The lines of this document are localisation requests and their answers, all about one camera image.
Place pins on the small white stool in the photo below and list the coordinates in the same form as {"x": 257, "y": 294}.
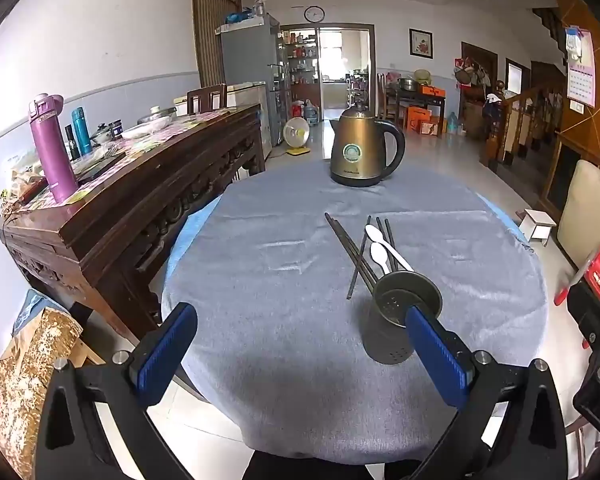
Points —
{"x": 537, "y": 220}

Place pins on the blue plastic bag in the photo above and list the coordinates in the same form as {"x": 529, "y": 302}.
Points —
{"x": 237, "y": 16}

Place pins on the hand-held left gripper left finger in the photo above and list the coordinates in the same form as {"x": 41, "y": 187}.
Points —
{"x": 167, "y": 345}

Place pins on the white chest freezer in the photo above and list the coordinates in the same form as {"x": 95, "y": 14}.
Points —
{"x": 250, "y": 97}

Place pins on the grey tablecloth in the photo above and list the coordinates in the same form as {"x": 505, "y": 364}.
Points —
{"x": 280, "y": 310}

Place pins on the wall calendar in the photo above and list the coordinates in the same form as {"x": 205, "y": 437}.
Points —
{"x": 580, "y": 75}

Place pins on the black tray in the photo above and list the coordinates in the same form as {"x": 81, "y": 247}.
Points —
{"x": 100, "y": 166}

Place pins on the white plastic spoon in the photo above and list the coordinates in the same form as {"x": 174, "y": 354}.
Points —
{"x": 380, "y": 252}
{"x": 373, "y": 232}

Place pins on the metal utensil holder cup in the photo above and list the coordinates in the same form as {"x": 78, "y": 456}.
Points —
{"x": 380, "y": 330}

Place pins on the round wall clock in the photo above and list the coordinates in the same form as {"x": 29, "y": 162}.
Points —
{"x": 314, "y": 14}

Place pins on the cream leather chair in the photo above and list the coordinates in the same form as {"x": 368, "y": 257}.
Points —
{"x": 585, "y": 210}

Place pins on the small lidded metal pot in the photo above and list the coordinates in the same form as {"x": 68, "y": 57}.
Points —
{"x": 101, "y": 134}

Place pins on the flat orange box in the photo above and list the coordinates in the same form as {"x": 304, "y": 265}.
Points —
{"x": 432, "y": 91}

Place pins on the teal thermos bottle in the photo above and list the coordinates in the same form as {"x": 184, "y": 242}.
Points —
{"x": 81, "y": 132}

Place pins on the framed flower picture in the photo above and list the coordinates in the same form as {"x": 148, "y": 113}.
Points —
{"x": 421, "y": 43}

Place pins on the tall orange box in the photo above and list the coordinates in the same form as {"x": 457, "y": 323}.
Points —
{"x": 417, "y": 116}

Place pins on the brown window blind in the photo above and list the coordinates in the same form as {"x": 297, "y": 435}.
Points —
{"x": 212, "y": 30}

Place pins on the kitchen shelf with bottles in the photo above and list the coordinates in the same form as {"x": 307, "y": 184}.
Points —
{"x": 297, "y": 57}

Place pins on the metal pot lid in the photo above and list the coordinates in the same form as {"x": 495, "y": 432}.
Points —
{"x": 157, "y": 116}

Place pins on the purple thermos bottle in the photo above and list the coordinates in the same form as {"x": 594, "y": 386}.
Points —
{"x": 55, "y": 160}

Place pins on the gold patterned bag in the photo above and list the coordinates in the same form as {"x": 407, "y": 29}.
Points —
{"x": 30, "y": 370}

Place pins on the dark jar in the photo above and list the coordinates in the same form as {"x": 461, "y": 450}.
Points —
{"x": 116, "y": 130}

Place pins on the carved dark wooden sideboard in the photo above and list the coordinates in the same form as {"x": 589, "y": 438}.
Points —
{"x": 130, "y": 210}

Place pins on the wooden chair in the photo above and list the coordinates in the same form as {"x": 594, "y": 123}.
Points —
{"x": 205, "y": 97}

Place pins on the pink floral table mat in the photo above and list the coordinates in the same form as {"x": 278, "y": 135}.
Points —
{"x": 180, "y": 127}

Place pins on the black bottle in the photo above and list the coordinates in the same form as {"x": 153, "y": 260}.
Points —
{"x": 72, "y": 145}

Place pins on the white bowl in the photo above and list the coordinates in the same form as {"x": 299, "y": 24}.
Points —
{"x": 140, "y": 132}

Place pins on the blue water jug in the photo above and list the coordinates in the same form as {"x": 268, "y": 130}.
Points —
{"x": 311, "y": 112}
{"x": 452, "y": 124}

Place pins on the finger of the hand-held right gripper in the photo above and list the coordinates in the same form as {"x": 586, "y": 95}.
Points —
{"x": 592, "y": 312}

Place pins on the wooden stair railing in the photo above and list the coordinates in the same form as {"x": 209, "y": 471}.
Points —
{"x": 515, "y": 120}

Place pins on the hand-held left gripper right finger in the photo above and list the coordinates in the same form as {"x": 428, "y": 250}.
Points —
{"x": 435, "y": 355}

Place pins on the grey refrigerator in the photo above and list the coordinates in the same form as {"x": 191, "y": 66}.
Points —
{"x": 247, "y": 55}

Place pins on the glass jar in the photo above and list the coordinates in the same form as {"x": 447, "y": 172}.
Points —
{"x": 259, "y": 7}

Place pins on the bronze electric kettle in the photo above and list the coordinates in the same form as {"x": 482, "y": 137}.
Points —
{"x": 352, "y": 150}

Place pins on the round electric heater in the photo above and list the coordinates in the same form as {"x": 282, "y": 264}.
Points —
{"x": 296, "y": 132}

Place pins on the metal basin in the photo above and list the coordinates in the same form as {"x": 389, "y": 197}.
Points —
{"x": 406, "y": 84}

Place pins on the orange and white box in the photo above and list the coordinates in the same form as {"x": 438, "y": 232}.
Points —
{"x": 432, "y": 126}

